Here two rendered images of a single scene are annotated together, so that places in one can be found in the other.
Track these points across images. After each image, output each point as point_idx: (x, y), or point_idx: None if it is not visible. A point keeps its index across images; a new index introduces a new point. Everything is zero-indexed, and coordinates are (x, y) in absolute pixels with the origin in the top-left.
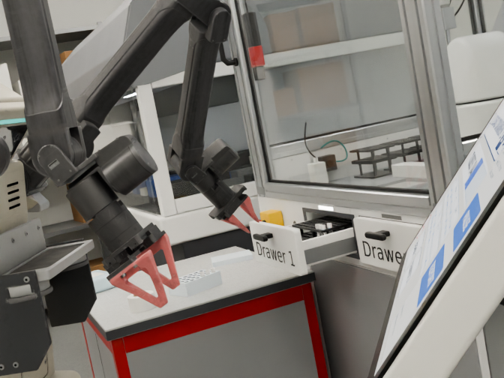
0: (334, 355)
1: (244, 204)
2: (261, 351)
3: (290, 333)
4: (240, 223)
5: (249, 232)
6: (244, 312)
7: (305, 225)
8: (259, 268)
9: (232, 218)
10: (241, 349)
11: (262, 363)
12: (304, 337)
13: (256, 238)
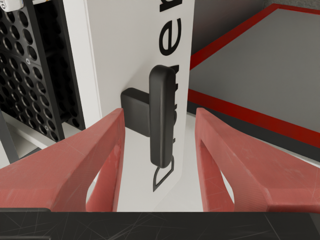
0: (195, 40)
1: (68, 189)
2: (286, 85)
3: (225, 74)
4: (230, 138)
5: (204, 108)
6: (282, 126)
7: (39, 94)
8: (165, 200)
9: (305, 184)
10: (319, 101)
11: (293, 77)
12: (212, 64)
13: (170, 140)
